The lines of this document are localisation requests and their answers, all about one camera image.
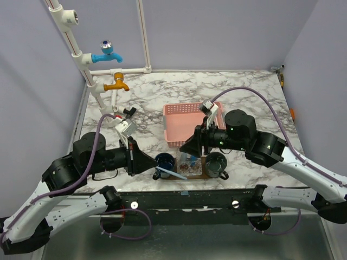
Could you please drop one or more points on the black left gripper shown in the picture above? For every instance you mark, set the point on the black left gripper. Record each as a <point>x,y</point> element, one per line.
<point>138,161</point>

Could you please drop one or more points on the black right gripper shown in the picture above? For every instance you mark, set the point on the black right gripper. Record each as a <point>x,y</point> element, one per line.
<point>199,138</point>

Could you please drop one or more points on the dark green ceramic mug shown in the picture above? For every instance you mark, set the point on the dark green ceramic mug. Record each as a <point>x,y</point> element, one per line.
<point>215,165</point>

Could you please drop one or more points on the dark blue mug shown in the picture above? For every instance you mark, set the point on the dark blue mug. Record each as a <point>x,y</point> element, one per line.
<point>165,161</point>

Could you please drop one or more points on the pink perforated plastic basket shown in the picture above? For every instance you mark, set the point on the pink perforated plastic basket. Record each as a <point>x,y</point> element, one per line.
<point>180,120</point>

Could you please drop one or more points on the brown oval wooden tray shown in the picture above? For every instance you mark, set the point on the brown oval wooden tray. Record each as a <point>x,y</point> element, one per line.
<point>197,172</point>

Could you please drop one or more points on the toothbrush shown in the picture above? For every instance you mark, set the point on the toothbrush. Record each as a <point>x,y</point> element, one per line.
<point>171,173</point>

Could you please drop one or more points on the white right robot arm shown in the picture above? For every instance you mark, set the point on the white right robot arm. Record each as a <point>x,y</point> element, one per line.
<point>325,191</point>

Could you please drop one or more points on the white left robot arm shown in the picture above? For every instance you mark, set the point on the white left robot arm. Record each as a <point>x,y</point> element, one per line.
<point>32,226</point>

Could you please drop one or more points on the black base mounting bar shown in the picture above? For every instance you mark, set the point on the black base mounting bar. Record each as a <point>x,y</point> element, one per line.
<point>189,207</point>

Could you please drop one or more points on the orange plastic faucet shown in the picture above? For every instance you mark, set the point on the orange plastic faucet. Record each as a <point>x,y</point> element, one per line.
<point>118,83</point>

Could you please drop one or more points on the yellow black tool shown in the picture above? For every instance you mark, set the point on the yellow black tool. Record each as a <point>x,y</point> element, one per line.
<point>281,76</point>

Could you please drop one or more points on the blue plastic faucet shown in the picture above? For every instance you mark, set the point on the blue plastic faucet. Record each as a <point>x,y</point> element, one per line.
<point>108,53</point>

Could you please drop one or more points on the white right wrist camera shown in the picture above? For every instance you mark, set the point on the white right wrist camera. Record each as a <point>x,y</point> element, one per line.
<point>210,110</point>

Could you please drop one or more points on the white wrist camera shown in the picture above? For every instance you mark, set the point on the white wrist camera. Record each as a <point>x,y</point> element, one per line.
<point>124,128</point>
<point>210,110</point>

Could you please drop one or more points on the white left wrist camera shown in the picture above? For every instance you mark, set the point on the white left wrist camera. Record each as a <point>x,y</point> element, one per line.
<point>124,128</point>

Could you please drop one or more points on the black t-handle valve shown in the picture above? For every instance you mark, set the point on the black t-handle valve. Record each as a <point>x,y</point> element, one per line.
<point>129,112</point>

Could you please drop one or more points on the orange clip on wall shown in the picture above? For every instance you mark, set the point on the orange clip on wall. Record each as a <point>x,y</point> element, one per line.
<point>292,114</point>

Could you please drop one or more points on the white pvc pipe frame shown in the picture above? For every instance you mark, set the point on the white pvc pipe frame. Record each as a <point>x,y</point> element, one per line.
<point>64,20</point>

